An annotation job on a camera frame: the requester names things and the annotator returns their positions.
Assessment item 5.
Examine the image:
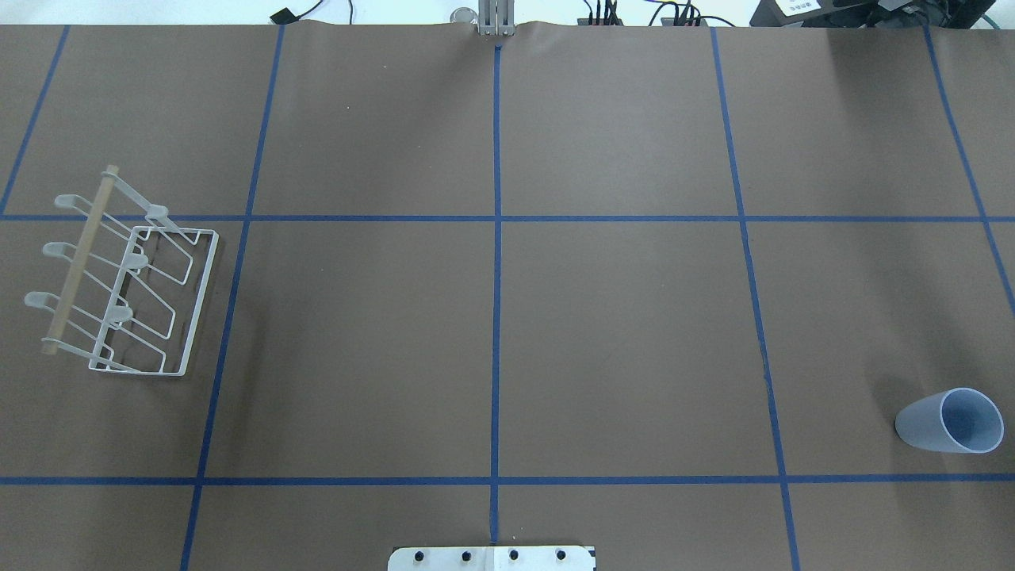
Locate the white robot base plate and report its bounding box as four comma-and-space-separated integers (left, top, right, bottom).
387, 545, 597, 570

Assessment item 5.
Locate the aluminium frame post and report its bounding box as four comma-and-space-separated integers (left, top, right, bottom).
476, 0, 517, 35

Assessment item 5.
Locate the white wire cup holder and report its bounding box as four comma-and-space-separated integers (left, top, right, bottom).
23, 165, 219, 378

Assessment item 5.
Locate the light blue plastic cup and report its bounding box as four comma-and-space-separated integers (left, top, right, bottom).
893, 387, 1005, 454

